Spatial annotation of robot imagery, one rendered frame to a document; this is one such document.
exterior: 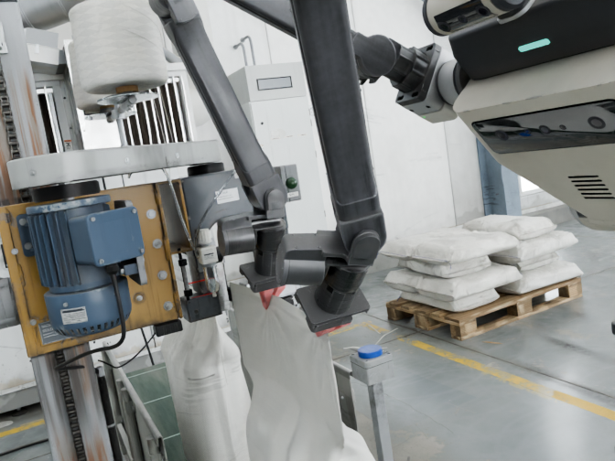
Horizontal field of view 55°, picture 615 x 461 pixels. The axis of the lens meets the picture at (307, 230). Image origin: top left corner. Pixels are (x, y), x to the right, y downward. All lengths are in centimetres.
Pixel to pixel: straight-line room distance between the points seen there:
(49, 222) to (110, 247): 13
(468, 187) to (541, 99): 614
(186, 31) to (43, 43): 285
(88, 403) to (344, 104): 100
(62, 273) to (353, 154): 64
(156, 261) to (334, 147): 75
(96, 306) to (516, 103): 80
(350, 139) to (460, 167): 637
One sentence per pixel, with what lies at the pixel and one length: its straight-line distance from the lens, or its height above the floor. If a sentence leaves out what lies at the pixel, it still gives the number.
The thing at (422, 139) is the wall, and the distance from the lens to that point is 672.
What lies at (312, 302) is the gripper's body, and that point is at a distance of 88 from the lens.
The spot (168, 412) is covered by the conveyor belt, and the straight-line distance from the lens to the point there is 262.
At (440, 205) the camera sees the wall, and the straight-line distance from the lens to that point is 685.
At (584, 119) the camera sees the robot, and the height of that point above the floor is 134.
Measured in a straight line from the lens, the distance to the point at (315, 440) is 110.
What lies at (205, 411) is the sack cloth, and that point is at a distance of 175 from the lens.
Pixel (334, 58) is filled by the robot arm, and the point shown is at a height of 144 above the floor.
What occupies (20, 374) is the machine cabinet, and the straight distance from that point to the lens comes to 419.
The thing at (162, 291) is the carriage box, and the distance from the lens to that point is 137.
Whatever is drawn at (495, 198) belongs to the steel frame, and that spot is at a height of 50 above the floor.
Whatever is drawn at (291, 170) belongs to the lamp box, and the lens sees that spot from 145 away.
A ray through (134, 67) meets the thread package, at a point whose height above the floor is 155.
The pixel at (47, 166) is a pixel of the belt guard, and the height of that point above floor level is 140.
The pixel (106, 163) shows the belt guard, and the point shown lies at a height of 139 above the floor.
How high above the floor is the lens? 135
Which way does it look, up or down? 7 degrees down
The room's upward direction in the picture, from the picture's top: 9 degrees counter-clockwise
